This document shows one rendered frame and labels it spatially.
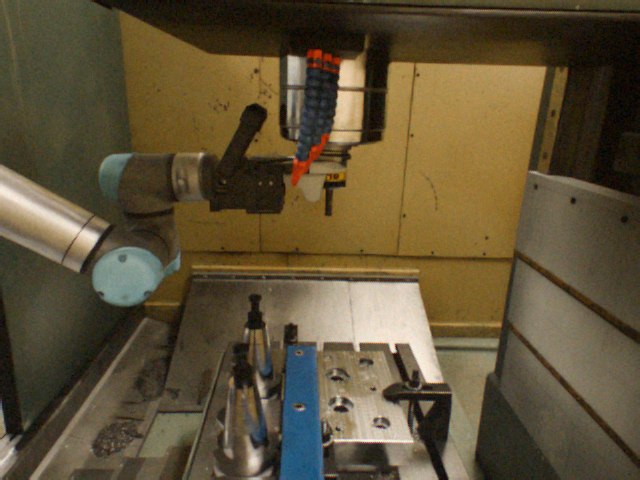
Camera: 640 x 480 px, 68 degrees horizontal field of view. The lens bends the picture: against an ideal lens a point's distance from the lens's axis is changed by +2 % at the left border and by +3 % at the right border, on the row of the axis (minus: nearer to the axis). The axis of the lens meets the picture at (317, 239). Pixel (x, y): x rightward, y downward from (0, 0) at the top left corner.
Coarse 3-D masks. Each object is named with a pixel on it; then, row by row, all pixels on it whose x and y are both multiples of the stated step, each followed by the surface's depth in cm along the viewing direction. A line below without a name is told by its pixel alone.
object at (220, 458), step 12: (276, 432) 46; (276, 444) 46; (216, 456) 43; (228, 456) 43; (264, 456) 43; (276, 456) 44; (216, 468) 44; (228, 468) 42; (240, 468) 42; (252, 468) 42; (264, 468) 43; (276, 468) 44
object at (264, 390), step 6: (276, 366) 57; (276, 372) 56; (276, 378) 56; (270, 384) 54; (276, 384) 54; (264, 390) 53; (270, 390) 53; (276, 390) 54; (264, 396) 53; (270, 396) 54; (276, 396) 55
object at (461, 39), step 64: (128, 0) 34; (192, 0) 35; (256, 0) 35; (320, 0) 35; (384, 0) 35; (448, 0) 35; (512, 0) 35; (576, 0) 35; (512, 64) 76; (576, 64) 73
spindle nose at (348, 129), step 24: (288, 48) 61; (288, 72) 62; (360, 72) 60; (384, 72) 62; (288, 96) 63; (360, 96) 61; (384, 96) 64; (288, 120) 64; (336, 120) 61; (360, 120) 62; (384, 120) 65; (336, 144) 62; (360, 144) 63
